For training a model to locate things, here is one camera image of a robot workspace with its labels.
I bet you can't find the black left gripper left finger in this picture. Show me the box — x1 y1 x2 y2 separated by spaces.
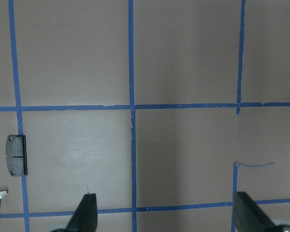
65 193 98 232

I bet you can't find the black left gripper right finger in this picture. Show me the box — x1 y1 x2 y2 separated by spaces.
233 191 272 232

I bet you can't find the black brake pad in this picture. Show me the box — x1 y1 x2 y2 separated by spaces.
5 135 28 176

